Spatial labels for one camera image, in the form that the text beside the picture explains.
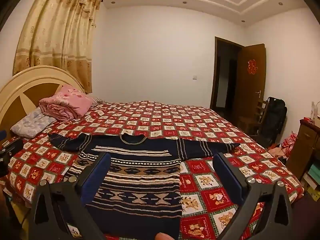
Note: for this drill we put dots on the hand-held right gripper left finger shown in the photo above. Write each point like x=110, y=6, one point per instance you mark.
x=98, y=177

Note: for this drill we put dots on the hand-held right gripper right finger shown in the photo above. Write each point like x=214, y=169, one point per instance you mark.
x=228, y=177

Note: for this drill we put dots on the navy patterned knit sweater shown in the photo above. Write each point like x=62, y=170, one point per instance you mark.
x=140, y=160

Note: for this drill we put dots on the person's right hand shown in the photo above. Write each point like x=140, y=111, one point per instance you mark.
x=163, y=237

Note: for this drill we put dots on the red checkered bear bedspread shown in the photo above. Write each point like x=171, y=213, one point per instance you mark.
x=212, y=197

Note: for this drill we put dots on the grey floral pillow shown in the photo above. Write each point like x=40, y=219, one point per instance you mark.
x=32, y=123

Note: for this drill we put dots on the wooden chair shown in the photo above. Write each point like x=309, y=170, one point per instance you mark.
x=250, y=123

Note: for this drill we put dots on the cream wooden headboard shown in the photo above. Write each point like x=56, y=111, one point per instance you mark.
x=22, y=87

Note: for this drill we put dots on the red white plastic bag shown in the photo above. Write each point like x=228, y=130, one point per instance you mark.
x=288, y=143

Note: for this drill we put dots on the black bag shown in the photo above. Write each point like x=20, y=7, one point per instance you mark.
x=275, y=120

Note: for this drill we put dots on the folded pink quilt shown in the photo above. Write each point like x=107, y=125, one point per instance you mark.
x=67, y=102

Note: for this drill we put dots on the grey striped cloth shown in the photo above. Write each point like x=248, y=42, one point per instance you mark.
x=100, y=100

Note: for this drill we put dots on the brown wooden cabinet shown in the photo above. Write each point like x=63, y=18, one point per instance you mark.
x=306, y=145

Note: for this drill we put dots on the teal white box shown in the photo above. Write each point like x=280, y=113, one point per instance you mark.
x=313, y=173

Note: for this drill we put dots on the yellow box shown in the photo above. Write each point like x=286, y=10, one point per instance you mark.
x=314, y=192

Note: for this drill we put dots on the brown wooden door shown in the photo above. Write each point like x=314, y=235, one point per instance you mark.
x=250, y=92

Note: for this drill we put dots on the red paper door decoration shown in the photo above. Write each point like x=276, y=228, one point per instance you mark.
x=251, y=67

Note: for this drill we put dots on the beige patterned curtain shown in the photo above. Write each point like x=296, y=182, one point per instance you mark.
x=57, y=35

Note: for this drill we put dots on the dark wooden door frame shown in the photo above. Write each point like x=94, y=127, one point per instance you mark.
x=215, y=80

